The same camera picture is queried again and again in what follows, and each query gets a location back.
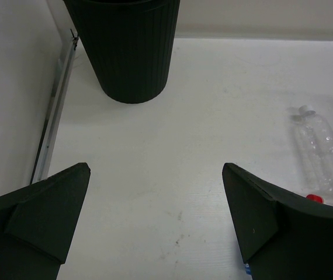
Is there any blue-label clear bottle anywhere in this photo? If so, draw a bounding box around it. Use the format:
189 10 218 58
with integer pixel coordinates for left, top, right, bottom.
245 263 252 275

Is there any red-capped red-label bottle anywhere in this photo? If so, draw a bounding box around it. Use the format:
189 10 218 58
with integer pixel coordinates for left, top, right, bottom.
306 193 333 211

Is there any clear unlabelled plastic bottle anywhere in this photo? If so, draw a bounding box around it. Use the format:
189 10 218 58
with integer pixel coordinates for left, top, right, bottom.
292 105 333 197

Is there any black plastic waste bin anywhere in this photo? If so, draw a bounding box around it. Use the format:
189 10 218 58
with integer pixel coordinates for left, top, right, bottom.
64 0 180 104

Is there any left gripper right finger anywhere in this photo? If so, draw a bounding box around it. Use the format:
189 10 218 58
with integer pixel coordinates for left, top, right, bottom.
222 163 333 279

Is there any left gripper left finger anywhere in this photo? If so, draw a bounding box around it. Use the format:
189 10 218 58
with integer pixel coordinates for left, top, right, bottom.
0 163 91 279

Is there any left aluminium frame rail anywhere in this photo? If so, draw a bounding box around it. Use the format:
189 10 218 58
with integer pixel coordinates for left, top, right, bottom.
30 27 79 184

